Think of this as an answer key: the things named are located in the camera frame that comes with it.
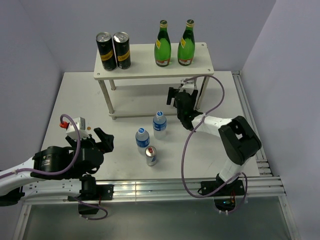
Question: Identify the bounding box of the silver blue can front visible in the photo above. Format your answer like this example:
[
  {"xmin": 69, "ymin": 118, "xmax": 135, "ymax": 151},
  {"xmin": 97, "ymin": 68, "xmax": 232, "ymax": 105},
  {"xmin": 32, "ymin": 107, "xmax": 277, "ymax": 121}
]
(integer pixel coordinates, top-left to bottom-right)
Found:
[{"xmin": 145, "ymin": 145, "xmax": 157, "ymax": 166}]

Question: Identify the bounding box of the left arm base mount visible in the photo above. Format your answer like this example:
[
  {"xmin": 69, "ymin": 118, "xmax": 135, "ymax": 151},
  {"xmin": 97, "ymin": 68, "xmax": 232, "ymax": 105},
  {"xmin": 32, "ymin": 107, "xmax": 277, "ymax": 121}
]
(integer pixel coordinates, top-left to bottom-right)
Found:
[{"xmin": 67, "ymin": 184, "xmax": 114, "ymax": 221}]

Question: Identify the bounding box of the pocari sweat bottle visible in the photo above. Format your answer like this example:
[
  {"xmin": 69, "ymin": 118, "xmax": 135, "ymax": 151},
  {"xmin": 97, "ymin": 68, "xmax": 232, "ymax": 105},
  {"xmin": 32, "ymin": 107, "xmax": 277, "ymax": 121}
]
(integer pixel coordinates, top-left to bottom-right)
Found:
[
  {"xmin": 135, "ymin": 127, "xmax": 150, "ymax": 155},
  {"xmin": 152, "ymin": 111, "xmax": 167, "ymax": 140}
]

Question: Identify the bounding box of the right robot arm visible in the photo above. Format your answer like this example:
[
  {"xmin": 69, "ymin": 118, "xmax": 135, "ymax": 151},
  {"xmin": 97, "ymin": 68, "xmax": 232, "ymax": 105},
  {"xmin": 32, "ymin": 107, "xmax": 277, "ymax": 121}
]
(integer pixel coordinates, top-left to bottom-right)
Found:
[{"xmin": 59, "ymin": 85, "xmax": 262, "ymax": 195}]

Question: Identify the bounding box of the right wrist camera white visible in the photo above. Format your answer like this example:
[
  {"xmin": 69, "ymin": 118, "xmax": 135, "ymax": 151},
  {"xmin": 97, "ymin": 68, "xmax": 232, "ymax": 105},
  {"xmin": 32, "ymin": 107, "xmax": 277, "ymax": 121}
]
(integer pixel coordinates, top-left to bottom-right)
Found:
[{"xmin": 179, "ymin": 79, "xmax": 197, "ymax": 95}]

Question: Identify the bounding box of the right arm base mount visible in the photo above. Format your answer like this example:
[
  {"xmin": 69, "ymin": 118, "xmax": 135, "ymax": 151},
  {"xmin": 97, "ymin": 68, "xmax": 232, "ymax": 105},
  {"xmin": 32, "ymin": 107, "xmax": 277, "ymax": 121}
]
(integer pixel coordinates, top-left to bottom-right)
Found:
[{"xmin": 197, "ymin": 178, "xmax": 247, "ymax": 214}]

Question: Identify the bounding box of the black can left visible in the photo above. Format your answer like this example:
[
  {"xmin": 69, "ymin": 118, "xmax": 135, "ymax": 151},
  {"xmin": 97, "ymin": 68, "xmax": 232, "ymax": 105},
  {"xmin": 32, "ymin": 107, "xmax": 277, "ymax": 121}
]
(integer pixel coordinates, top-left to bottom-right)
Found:
[{"xmin": 96, "ymin": 32, "xmax": 117, "ymax": 71}]

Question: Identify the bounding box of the purple cable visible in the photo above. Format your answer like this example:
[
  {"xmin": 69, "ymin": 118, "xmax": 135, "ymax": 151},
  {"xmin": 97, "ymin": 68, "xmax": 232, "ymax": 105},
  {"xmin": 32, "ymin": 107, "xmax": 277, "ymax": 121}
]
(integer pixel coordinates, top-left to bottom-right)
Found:
[
  {"xmin": 0, "ymin": 114, "xmax": 109, "ymax": 221},
  {"xmin": 181, "ymin": 75, "xmax": 248, "ymax": 215}
]

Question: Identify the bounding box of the Pocari Sweat bottle rear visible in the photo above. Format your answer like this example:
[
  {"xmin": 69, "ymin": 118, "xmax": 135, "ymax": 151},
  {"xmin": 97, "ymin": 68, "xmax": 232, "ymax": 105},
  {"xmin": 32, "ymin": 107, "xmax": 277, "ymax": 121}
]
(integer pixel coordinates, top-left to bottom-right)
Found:
[{"xmin": 152, "ymin": 111, "xmax": 167, "ymax": 140}]

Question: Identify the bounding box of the aluminium frame rail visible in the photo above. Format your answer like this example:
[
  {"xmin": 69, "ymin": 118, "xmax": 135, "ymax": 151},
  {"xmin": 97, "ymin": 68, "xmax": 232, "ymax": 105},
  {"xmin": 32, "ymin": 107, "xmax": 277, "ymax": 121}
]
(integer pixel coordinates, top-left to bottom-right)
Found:
[{"xmin": 13, "ymin": 72, "xmax": 300, "ymax": 240}]

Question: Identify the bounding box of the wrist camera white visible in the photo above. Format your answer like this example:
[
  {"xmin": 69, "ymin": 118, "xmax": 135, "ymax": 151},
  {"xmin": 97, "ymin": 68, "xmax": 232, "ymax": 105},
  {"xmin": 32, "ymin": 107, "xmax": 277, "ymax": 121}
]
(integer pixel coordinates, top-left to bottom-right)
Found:
[
  {"xmin": 59, "ymin": 116, "xmax": 91, "ymax": 140},
  {"xmin": 179, "ymin": 79, "xmax": 197, "ymax": 95}
]

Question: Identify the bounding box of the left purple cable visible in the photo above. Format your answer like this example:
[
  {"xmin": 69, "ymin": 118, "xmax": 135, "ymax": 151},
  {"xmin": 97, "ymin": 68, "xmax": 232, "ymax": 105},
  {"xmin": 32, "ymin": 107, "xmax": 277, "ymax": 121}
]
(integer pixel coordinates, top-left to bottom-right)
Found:
[{"xmin": 0, "ymin": 114, "xmax": 109, "ymax": 221}]

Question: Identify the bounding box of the Pocari Sweat bottle front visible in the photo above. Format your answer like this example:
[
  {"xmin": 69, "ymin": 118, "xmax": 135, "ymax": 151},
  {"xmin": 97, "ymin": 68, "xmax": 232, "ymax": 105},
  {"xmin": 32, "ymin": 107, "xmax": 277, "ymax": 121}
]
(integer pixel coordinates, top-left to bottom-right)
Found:
[{"xmin": 135, "ymin": 127, "xmax": 150, "ymax": 155}]

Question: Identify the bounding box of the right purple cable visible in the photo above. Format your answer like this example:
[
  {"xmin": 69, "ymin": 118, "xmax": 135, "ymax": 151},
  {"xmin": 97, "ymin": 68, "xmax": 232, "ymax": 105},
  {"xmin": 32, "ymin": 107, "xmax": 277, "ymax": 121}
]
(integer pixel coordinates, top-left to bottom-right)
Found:
[{"xmin": 181, "ymin": 75, "xmax": 248, "ymax": 215}]

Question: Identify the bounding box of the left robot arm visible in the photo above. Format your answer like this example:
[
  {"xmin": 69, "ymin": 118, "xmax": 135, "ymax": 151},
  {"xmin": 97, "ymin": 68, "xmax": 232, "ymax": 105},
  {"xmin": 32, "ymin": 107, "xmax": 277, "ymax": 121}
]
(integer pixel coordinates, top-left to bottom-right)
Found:
[{"xmin": 0, "ymin": 127, "xmax": 115, "ymax": 207}]

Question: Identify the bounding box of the black can right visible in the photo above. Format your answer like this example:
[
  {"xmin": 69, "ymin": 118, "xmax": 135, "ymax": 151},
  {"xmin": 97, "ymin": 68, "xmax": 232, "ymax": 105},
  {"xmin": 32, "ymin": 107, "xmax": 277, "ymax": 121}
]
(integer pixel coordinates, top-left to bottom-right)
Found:
[{"xmin": 113, "ymin": 32, "xmax": 131, "ymax": 70}]

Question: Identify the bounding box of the white two-tier shelf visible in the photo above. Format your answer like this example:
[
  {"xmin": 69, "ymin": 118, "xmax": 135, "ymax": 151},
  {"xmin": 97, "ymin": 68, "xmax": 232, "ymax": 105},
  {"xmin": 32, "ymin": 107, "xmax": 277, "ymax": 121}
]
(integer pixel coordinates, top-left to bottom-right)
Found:
[{"xmin": 93, "ymin": 42, "xmax": 214, "ymax": 120}]

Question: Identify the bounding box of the green glass bottle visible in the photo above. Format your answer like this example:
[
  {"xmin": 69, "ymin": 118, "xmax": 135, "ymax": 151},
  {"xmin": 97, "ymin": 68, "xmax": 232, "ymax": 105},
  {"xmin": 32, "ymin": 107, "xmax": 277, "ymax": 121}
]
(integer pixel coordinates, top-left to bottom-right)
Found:
[
  {"xmin": 177, "ymin": 19, "xmax": 195, "ymax": 66},
  {"xmin": 154, "ymin": 19, "xmax": 172, "ymax": 67}
]

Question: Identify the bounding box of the black can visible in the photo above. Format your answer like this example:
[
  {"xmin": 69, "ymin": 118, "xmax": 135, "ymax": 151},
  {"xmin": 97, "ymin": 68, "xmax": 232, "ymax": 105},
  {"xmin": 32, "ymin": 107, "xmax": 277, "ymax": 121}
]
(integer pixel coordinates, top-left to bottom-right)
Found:
[
  {"xmin": 113, "ymin": 32, "xmax": 131, "ymax": 70},
  {"xmin": 96, "ymin": 32, "xmax": 117, "ymax": 71}
]

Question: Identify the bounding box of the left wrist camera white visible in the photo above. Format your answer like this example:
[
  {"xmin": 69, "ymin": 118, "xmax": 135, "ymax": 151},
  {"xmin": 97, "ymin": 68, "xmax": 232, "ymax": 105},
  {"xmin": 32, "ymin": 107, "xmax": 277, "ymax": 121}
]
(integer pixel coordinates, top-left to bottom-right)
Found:
[{"xmin": 59, "ymin": 116, "xmax": 91, "ymax": 140}]

